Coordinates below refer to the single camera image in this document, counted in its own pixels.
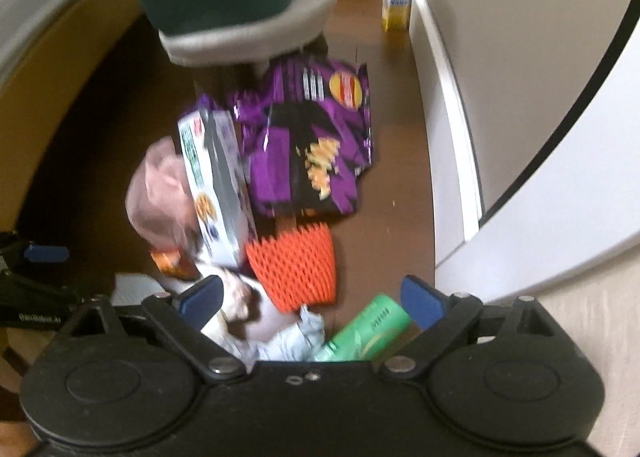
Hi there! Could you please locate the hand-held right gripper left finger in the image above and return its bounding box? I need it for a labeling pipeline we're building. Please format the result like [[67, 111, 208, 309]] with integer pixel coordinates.
[[59, 275, 247, 383]]

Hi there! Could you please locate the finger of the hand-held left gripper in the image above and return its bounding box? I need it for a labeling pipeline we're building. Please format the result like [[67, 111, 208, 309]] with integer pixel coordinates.
[[0, 231, 71, 268]]

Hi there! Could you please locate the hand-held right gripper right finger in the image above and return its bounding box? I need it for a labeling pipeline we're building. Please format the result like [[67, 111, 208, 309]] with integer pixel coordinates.
[[379, 275, 569, 381]]

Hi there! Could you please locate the green tube packet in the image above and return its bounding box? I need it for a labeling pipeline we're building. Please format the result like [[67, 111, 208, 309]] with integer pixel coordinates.
[[315, 293, 413, 363]]

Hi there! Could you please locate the orange foam net sleeve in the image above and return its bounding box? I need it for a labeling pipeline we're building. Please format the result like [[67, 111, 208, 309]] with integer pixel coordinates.
[[244, 223, 337, 314]]

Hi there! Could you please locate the white tissue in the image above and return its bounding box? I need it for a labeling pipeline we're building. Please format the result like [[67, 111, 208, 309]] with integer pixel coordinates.
[[220, 304, 327, 363]]

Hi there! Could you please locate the orange snack wrapper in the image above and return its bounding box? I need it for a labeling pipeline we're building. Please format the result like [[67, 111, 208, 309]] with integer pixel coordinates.
[[150, 248, 198, 280]]

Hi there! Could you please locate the white paper sheet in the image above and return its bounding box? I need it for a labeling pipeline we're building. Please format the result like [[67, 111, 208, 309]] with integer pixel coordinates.
[[111, 273, 173, 308]]

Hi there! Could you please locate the pink plastic bag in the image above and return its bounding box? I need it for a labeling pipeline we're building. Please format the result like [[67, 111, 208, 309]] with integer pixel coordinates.
[[125, 137, 201, 250]]

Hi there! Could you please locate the white and green carton box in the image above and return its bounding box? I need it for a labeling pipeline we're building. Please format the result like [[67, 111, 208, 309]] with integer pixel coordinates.
[[177, 109, 260, 270]]

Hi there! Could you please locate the white cabinet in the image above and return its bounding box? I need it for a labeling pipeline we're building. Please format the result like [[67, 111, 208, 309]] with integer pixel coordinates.
[[434, 0, 640, 307]]

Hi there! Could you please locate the purple chip bag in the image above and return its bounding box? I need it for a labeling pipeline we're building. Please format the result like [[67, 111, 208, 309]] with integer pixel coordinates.
[[197, 57, 376, 220]]

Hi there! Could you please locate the yellow bottle with white cap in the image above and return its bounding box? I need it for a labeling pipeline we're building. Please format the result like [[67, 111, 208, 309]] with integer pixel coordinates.
[[381, 0, 413, 34]]

